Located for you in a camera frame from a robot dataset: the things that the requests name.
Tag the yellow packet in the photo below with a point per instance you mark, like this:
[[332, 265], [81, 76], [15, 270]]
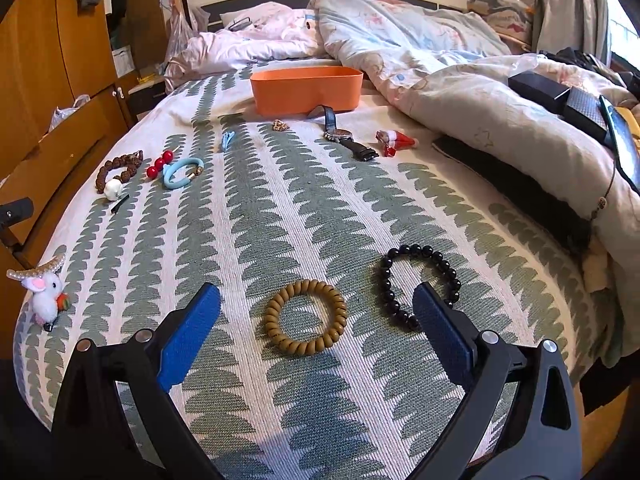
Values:
[[147, 79]]

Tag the printed pillow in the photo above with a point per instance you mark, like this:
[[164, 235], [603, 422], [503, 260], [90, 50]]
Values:
[[500, 15]]

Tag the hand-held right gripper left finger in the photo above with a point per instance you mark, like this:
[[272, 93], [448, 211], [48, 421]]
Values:
[[192, 330]]

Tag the wooden drawer cabinet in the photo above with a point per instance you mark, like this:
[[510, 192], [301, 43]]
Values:
[[60, 160]]

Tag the black woven-texture box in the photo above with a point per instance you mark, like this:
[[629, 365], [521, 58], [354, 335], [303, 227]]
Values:
[[587, 112]]

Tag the plain black box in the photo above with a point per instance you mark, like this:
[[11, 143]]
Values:
[[540, 91]]

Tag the cream quilt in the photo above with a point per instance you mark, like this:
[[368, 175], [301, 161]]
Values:
[[500, 110]]

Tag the clear pearl hair claw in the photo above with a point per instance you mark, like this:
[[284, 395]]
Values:
[[42, 269]]

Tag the black alligator hair clip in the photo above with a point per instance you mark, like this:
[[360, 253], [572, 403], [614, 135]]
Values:
[[120, 204]]

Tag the orange storage box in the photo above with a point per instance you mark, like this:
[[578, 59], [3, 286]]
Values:
[[300, 95]]

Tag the hanging clear plastic bag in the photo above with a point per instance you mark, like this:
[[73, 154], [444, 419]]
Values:
[[180, 35]]

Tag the red ball hair clip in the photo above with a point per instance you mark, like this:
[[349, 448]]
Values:
[[152, 172]]

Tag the white plush bunny hair clip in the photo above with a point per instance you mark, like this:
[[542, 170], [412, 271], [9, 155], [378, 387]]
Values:
[[45, 305]]

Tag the grey curtain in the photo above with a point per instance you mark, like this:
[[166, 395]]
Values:
[[565, 0]]

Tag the red santa hair clip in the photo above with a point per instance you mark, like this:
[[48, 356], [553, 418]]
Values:
[[397, 141]]

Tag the small blue hair claw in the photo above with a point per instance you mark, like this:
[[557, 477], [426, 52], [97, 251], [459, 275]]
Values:
[[227, 141]]

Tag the white garlic-shaped ornament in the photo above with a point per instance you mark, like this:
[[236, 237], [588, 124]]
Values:
[[113, 188]]

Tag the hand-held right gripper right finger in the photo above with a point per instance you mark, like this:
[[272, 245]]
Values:
[[442, 330]]

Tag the leaf-patterned bedspread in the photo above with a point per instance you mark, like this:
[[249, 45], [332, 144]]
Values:
[[300, 220]]

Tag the dark-fronted nightstand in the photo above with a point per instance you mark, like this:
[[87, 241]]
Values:
[[147, 100]]

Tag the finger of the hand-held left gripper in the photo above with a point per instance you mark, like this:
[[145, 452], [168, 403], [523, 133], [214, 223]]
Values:
[[17, 210]]

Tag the light floral quilt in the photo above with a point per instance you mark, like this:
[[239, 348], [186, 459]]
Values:
[[400, 35]]

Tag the dark clothing pile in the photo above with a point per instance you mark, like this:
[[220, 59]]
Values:
[[575, 55]]

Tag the wooden wardrobe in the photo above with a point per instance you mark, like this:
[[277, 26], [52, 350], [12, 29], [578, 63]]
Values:
[[35, 50]]

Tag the crumpled clear plastic bag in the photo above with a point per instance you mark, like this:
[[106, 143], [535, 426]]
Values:
[[65, 112]]

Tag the white paper box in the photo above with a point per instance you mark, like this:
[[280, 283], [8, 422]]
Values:
[[122, 60]]

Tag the pink quilt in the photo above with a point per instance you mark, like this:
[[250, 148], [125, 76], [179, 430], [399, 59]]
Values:
[[240, 50]]

